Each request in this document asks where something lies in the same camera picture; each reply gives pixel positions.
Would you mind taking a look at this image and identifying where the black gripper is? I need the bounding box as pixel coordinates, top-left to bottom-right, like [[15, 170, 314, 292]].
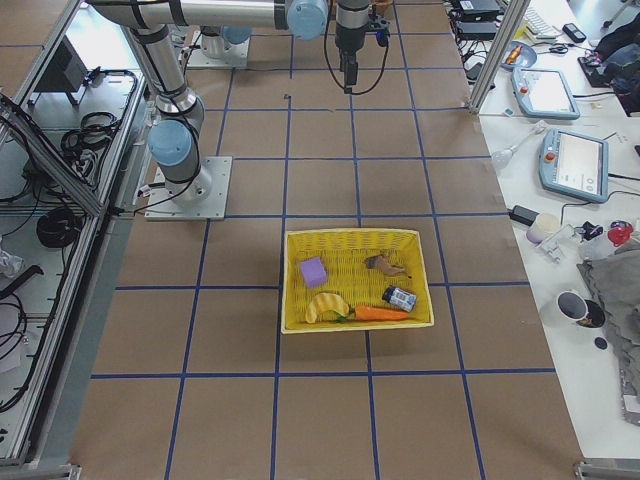
[[335, 0, 369, 85]]

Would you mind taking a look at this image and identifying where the brass cylinder tool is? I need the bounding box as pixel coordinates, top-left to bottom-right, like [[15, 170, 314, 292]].
[[504, 45, 523, 65]]

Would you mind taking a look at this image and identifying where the light bulb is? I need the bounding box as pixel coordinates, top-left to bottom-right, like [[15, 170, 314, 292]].
[[491, 145, 519, 171]]

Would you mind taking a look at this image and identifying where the blue plate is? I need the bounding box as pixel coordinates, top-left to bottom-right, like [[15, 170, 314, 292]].
[[500, 41, 538, 71]]

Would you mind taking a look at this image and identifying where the yellow plastic basket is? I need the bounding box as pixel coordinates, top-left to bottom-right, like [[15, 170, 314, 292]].
[[281, 228, 434, 334]]

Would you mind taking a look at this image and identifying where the upper teach pendant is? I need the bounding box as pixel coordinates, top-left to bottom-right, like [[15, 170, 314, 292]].
[[511, 67, 580, 120]]

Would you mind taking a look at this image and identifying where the teach pendant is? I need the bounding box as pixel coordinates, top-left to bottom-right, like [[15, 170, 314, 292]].
[[511, 67, 580, 120], [538, 128, 609, 204]]

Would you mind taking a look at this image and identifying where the brown toy animal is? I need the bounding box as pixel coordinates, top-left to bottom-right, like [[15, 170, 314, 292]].
[[364, 254, 411, 279]]

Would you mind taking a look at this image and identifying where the purple foam block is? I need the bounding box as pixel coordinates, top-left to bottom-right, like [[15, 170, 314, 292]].
[[299, 257, 328, 289]]

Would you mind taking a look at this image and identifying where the yellow toy banana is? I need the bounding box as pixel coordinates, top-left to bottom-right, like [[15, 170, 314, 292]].
[[305, 292, 350, 324]]

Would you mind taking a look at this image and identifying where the small dark can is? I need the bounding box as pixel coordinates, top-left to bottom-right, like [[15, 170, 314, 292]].
[[382, 286, 417, 312]]

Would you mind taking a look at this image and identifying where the lower teach pendant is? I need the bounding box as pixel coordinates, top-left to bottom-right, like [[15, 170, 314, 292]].
[[538, 128, 609, 204]]

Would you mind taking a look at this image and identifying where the orange toy carrot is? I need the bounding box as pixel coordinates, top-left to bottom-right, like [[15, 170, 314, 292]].
[[336, 305, 409, 323]]

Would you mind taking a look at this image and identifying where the white paper cup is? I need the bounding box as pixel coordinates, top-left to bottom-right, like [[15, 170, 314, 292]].
[[526, 213, 561, 244]]

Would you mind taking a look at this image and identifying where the grey cloth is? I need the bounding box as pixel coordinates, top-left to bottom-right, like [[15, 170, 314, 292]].
[[577, 247, 639, 397]]

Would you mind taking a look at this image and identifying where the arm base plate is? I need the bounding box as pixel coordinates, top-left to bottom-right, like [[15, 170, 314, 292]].
[[182, 29, 250, 70], [144, 156, 232, 221]]

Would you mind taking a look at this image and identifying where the aluminium frame post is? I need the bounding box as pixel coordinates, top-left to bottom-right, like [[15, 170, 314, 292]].
[[468, 0, 530, 114]]

